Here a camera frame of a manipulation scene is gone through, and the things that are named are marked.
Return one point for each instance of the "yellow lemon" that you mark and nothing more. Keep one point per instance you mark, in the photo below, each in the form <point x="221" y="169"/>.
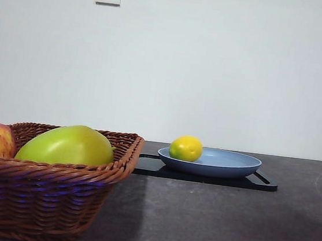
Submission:
<point x="186" y="147"/>

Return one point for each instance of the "blue round plate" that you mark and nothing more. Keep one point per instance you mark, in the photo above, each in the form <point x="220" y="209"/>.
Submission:
<point x="217" y="164"/>

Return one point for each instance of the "brown woven wicker basket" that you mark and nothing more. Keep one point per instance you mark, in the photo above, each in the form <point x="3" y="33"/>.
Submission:
<point x="39" y="194"/>

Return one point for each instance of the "black flat tray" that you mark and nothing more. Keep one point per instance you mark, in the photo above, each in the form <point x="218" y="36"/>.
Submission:
<point x="149" y="168"/>

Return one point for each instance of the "green mango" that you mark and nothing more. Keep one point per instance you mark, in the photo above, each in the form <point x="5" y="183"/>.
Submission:
<point x="66" y="146"/>

